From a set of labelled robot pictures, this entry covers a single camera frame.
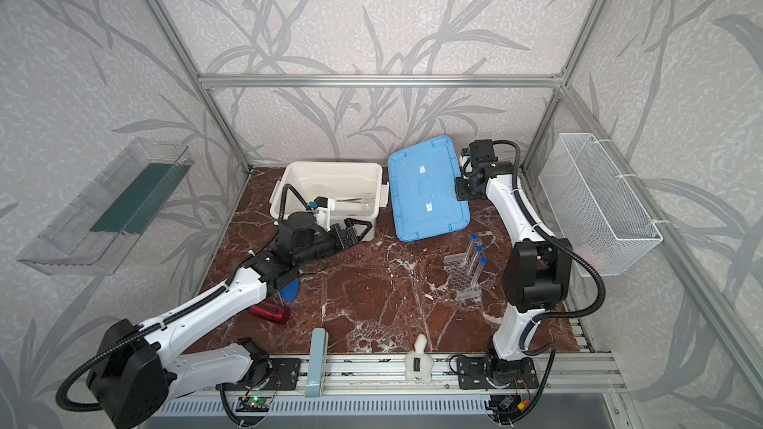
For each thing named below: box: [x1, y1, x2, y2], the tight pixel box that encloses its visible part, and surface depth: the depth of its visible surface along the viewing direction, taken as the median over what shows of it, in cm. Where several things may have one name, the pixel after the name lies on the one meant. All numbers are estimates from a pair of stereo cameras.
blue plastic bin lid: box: [387, 135, 471, 243], surface depth 98 cm
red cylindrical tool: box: [248, 299, 292, 325], surface depth 82 cm
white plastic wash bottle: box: [404, 333, 435, 385], surface depth 74 cm
